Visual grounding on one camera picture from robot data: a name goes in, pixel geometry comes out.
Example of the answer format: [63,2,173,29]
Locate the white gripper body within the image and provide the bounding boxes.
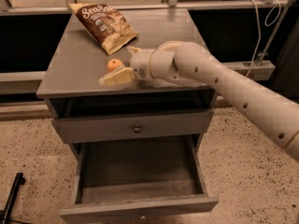
[130,49,154,81]

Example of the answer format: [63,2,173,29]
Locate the small orange fruit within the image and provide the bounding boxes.
[107,59,123,72]

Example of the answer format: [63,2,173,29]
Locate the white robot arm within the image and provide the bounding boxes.
[99,41,299,161]

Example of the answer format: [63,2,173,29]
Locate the round metal drawer knob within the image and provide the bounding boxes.
[134,125,141,133]

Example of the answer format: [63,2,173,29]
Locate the closed grey upper drawer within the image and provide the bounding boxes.
[52,109,213,144]

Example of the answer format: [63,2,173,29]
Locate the grey wooden drawer cabinet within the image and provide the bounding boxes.
[36,7,227,224]

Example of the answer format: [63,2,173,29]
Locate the open grey middle drawer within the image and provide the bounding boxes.
[60,135,219,224]

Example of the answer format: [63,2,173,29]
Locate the white paper bowl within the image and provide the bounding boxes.
[157,41,184,51]

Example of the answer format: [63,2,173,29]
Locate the brown sea salt chip bag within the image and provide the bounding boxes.
[69,3,138,55]

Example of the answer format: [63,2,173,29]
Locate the black bar on floor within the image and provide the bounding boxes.
[0,173,25,224]

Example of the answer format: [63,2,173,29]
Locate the white hanging cable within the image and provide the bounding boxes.
[244,0,282,78]

